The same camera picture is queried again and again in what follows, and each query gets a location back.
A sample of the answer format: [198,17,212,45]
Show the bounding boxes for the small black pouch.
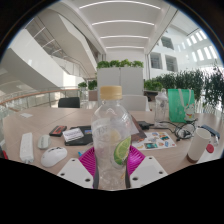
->
[137,120,155,131]

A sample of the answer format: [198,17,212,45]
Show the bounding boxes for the clear plastic drink bottle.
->
[90,85,133,191]

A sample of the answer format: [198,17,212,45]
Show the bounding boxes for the colourful sticker sheet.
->
[132,130,178,151]

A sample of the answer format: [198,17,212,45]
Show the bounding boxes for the clear shaker bottle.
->
[154,88,170,126]

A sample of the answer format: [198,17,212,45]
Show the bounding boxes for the red and black small case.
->
[48,125,68,138]

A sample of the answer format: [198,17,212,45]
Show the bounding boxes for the white planter cabinet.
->
[96,66,145,98]

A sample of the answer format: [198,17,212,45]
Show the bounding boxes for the black wallet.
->
[63,125,94,147]

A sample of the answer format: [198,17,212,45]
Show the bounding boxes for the white striped small box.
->
[62,127,85,143]

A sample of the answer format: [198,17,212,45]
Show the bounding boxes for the white paper sheet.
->
[19,112,34,119]

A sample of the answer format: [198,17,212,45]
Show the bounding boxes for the black chair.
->
[57,96,81,109]

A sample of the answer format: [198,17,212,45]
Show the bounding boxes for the row of tall green plants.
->
[143,64,224,111]

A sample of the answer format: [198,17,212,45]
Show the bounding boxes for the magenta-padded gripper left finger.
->
[57,146,100,190]

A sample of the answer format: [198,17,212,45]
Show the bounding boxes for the white mug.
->
[186,127,212,164]

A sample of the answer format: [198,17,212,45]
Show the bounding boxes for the white computer mouse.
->
[40,146,68,168]

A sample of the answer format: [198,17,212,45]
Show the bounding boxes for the green plants on cabinet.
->
[96,59,145,69]

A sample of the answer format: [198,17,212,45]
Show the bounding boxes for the ceiling light strips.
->
[78,0,162,50]

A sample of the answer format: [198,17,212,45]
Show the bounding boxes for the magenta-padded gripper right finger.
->
[125,145,169,190]

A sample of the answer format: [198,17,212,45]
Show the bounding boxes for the brown-framed standing card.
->
[129,114,148,143]

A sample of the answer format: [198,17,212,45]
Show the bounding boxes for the black cable tangle with headset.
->
[149,119,198,141]

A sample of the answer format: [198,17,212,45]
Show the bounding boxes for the small potted plants by railing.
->
[77,79,98,91]

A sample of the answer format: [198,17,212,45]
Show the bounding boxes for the white power strip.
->
[19,132,35,164]

